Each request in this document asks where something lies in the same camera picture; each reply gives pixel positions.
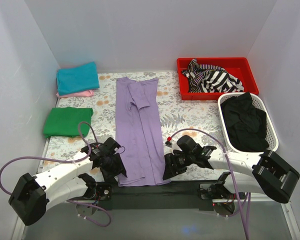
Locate lilac purple t shirt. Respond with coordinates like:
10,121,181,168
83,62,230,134
115,77,169,187

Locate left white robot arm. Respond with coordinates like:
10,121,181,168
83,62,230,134
8,137,127,226

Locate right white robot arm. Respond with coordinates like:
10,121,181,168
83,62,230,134
162,135,300,204

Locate green folded t shirt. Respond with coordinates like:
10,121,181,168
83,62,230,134
43,107,94,138

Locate pink folded t shirt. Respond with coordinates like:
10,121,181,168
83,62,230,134
56,90,95,98

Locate black garment in basket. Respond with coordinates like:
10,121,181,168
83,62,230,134
221,92,269,152

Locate red plastic bin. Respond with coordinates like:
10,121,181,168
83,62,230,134
176,57,259,100

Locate black white striped shirt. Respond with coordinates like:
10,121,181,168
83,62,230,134
181,59,245,93

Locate teal folded t shirt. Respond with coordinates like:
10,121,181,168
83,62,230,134
56,62,100,96

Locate white perforated laundry basket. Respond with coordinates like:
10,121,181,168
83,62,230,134
217,92,279,154

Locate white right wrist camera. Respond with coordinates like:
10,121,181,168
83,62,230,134
164,136,181,151

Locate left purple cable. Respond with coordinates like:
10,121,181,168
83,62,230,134
0,121,127,228

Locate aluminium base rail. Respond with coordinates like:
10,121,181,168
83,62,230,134
20,180,300,240

